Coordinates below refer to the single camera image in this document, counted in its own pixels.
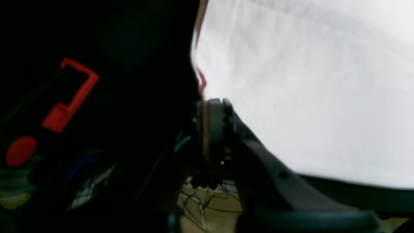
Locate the right orange blue clamp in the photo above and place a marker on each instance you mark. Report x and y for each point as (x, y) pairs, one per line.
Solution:
(40, 105)

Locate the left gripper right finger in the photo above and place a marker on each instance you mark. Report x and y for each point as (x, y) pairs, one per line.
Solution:
(277, 200)

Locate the black table cloth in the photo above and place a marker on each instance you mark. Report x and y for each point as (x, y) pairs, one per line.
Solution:
(120, 164)

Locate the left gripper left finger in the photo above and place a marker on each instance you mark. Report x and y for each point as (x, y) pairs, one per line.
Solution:
(210, 141)

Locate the pink T-shirt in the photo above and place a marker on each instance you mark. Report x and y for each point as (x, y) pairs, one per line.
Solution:
(326, 85)

